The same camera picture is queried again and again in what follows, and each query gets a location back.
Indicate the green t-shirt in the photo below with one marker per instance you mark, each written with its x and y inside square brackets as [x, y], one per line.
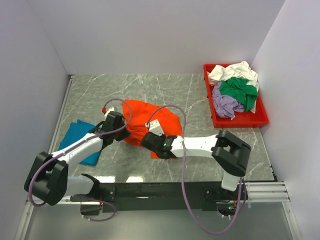
[237, 88]

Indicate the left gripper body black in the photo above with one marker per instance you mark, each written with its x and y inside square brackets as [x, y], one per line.
[121, 134]

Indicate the lilac t-shirt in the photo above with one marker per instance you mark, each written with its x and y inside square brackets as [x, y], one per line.
[225, 106]

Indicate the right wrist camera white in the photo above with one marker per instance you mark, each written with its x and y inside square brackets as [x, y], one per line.
[155, 127]

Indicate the orange t-shirt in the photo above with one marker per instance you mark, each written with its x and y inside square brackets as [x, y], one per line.
[137, 113]

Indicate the red plastic bin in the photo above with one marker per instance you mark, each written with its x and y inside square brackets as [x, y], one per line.
[245, 119]

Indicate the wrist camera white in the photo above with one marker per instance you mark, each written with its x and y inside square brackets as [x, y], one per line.
[106, 111]
[155, 127]

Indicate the aluminium rail frame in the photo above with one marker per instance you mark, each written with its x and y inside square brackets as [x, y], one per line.
[267, 214]

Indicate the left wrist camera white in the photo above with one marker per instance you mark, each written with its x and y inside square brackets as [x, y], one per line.
[106, 111]

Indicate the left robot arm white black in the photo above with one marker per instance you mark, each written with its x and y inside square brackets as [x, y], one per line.
[49, 179]

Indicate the black base beam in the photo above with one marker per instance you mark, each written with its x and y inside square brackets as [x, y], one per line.
[152, 196]

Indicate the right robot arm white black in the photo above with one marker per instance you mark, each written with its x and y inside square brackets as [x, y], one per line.
[229, 151]

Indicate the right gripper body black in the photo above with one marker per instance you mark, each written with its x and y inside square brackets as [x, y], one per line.
[158, 153]

